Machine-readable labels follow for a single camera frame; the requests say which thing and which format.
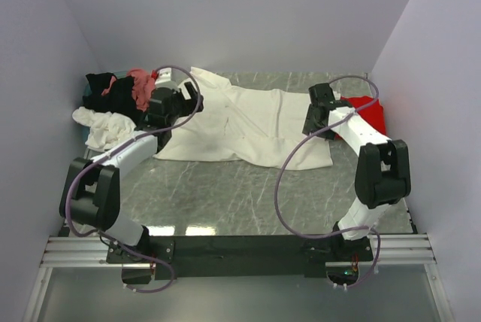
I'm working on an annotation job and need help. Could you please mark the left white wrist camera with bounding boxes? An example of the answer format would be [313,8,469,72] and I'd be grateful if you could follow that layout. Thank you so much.
[151,68,179,91]

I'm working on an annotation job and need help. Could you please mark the teal plastic basket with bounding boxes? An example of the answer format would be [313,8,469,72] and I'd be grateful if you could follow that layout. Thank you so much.
[81,69,131,156]

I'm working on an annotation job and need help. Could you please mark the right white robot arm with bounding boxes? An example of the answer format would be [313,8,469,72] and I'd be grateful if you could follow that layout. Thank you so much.
[303,83,411,261]

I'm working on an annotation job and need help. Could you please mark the white t-shirt black trim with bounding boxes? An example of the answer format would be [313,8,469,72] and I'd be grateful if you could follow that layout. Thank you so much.
[72,107,136,151]

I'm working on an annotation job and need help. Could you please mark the cream white t-shirt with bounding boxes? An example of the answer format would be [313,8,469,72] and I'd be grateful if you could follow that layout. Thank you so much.
[155,68,333,171]

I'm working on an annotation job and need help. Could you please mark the aluminium frame rail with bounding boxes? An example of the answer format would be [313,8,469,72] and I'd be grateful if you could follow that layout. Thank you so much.
[22,201,452,322]

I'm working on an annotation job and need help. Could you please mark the folded red t-shirt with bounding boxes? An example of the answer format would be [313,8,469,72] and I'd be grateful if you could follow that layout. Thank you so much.
[328,96,390,148]

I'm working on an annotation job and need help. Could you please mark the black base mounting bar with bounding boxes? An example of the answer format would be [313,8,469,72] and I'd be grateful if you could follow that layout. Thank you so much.
[107,234,377,285]

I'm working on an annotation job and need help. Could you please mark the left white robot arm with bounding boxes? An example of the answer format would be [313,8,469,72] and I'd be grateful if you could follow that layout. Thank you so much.
[59,80,203,263]

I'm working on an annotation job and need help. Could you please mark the pink t-shirt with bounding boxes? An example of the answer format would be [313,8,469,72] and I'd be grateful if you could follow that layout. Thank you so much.
[125,68,155,111]

